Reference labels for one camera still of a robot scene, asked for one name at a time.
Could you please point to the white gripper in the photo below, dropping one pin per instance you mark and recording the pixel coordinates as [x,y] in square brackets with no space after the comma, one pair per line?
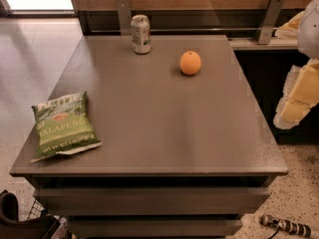
[309,27]

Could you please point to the orange fruit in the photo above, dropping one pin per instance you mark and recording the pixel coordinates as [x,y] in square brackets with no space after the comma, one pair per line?
[190,63]

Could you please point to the green jalapeno chip bag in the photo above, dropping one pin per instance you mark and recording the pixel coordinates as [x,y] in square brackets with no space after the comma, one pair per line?
[63,127]

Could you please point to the grey drawer cabinet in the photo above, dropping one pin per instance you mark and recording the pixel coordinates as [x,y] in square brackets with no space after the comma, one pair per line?
[182,157]

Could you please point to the white green soda can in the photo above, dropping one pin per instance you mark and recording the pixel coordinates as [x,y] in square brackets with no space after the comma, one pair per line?
[141,34]

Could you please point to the black white striped tool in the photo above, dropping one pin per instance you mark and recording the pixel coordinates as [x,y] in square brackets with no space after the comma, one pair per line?
[289,227]

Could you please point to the black basket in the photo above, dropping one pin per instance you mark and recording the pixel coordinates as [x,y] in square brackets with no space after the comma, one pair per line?
[45,226]

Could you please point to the right metal bracket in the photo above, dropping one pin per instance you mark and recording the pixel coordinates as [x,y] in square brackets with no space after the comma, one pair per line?
[272,12]

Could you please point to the metal bracket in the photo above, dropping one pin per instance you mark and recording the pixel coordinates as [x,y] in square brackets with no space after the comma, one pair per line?
[125,16]
[272,12]

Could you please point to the left metal bracket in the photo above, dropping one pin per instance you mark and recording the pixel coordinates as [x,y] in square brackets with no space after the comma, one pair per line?
[125,16]

